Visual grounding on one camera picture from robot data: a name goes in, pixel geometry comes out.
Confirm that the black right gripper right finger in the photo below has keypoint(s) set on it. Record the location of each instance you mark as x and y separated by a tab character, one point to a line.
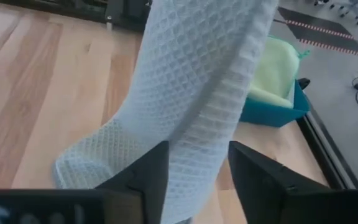
275	196

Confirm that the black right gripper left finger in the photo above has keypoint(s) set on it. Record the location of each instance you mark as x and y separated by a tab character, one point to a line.
129	199

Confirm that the teal plastic bin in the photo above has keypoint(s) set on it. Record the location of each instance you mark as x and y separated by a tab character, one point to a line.
269	115

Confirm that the green microfiber towel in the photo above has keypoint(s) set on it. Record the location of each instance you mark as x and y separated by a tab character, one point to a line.
275	74

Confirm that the grey waffle-weave towel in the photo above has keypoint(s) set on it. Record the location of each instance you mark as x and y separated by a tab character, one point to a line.
182	77

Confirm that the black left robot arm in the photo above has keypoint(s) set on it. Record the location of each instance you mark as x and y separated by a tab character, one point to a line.
132	9

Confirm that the office chair base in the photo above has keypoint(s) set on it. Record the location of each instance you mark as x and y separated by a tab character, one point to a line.
346	7

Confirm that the black aluminium table frame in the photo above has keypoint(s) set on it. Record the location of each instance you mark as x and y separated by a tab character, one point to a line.
325	149

